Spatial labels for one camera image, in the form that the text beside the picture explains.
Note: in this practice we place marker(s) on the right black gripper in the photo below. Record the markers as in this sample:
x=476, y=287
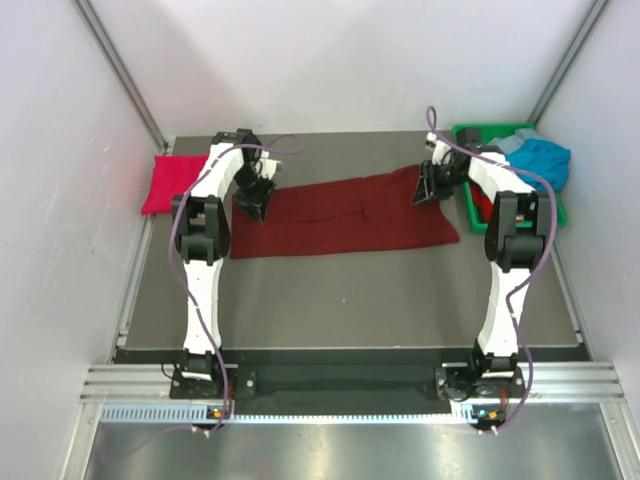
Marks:
x=429, y=187

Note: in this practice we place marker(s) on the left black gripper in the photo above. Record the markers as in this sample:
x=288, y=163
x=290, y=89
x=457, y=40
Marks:
x=255, y=204

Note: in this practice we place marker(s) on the dark maroon t-shirt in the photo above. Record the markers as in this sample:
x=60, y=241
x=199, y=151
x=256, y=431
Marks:
x=373, y=213

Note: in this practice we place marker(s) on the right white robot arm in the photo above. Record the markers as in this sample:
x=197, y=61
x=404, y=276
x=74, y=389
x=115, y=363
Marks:
x=516, y=239

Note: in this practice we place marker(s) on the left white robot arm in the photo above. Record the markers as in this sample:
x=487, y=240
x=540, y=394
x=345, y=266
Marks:
x=201, y=239

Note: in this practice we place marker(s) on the red t-shirt in bin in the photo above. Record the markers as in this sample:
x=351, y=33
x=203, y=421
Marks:
x=482, y=203

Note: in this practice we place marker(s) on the green plastic bin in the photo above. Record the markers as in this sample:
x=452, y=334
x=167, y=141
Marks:
x=487, y=132

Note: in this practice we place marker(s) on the folded bright red t-shirt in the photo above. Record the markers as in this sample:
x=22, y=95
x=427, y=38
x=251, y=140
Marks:
x=171, y=176

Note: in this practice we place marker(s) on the grey t-shirt in bin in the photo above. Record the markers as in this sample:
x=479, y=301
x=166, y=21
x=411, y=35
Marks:
x=515, y=141

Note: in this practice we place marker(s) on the blue t-shirt in bin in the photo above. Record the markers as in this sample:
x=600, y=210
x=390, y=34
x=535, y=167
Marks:
x=545, y=159

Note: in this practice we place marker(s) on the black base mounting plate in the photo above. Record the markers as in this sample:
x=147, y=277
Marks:
x=428, y=381

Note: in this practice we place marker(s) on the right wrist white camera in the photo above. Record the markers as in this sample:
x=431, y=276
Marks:
x=439, y=151

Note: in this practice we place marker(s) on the wrist white camera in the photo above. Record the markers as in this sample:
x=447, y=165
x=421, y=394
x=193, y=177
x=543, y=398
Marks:
x=439, y=151
x=268, y=168

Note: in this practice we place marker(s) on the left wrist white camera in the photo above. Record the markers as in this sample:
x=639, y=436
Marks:
x=268, y=168

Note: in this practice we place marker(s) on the grey slotted cable duct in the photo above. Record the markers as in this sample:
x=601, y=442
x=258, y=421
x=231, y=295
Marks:
x=203, y=414

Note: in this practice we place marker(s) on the right aluminium corner post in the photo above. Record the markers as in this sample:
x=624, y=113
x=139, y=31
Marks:
x=586, y=27

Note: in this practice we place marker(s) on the aluminium corner post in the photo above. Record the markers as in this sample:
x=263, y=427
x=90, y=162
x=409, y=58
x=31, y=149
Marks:
x=586, y=27
x=108, y=49

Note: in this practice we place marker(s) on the aluminium front rail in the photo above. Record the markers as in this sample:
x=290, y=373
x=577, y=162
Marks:
x=553, y=382

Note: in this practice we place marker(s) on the left aluminium corner post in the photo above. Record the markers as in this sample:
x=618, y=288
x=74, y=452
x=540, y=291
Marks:
x=108, y=49

